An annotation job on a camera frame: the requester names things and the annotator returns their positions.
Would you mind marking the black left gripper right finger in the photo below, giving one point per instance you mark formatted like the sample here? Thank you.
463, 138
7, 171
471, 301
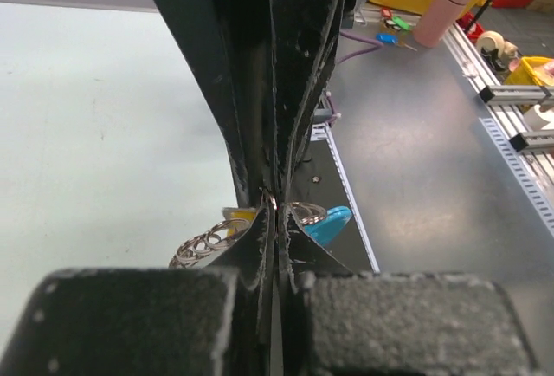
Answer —
335, 322

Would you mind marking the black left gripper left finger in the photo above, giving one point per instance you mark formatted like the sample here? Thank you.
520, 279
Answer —
213, 320

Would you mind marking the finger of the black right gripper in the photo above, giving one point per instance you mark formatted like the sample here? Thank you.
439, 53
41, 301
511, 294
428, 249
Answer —
305, 34
227, 44

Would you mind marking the yellow key tag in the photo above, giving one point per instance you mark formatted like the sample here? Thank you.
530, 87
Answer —
239, 218

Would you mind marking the spare blue key tag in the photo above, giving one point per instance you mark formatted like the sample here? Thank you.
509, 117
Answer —
393, 40

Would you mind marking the spare green key tag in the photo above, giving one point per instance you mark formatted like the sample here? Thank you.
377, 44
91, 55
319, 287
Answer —
393, 22

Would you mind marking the pink tumbler bottle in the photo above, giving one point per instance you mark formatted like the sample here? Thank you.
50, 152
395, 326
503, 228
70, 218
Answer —
436, 20

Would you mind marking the tape roll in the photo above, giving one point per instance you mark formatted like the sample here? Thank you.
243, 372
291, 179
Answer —
496, 50

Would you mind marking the grey slotted cable duct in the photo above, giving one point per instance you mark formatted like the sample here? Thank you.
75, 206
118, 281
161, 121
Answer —
431, 195

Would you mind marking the aluminium front rail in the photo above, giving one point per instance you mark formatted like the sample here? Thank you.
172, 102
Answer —
437, 93

